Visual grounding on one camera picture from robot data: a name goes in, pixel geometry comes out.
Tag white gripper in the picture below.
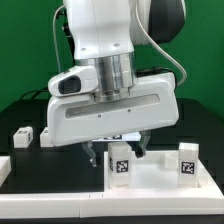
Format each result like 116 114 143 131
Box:
47 66 179 167

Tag white square tabletop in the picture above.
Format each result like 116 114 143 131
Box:
104 151 210 190

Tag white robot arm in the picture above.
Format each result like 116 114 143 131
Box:
47 0 186 166

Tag white plate with fiducial tags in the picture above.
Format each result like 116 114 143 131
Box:
96 132 141 142

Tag black cable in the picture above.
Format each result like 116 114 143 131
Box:
19 87 49 101

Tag white L-shaped obstacle wall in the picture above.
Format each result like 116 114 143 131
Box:
0 152 224 219

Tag white wall piece left edge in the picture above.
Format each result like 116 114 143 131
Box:
0 156 11 187

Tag white cable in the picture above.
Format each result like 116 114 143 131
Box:
52 4 68 74

